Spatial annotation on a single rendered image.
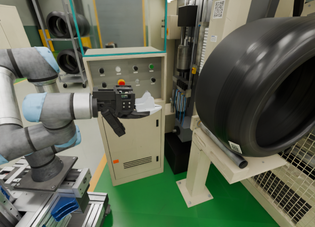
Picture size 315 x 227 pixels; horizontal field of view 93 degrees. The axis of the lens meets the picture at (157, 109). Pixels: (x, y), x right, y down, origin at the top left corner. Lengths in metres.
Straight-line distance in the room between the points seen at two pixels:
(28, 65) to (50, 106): 0.37
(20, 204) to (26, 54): 0.76
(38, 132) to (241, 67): 0.62
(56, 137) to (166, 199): 1.31
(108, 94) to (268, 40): 0.49
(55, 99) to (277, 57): 0.61
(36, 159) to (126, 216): 0.94
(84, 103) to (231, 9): 0.76
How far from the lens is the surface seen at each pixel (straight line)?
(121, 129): 0.49
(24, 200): 1.17
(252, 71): 0.54
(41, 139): 0.52
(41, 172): 1.04
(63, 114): 0.45
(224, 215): 1.70
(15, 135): 0.54
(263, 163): 1.01
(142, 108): 0.46
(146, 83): 1.18
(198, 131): 0.98
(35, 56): 0.80
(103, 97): 0.44
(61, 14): 4.23
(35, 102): 0.46
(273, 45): 0.57
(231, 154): 0.81
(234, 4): 0.91
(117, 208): 1.66
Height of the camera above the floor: 1.44
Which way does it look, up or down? 30 degrees down
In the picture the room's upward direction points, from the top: straight up
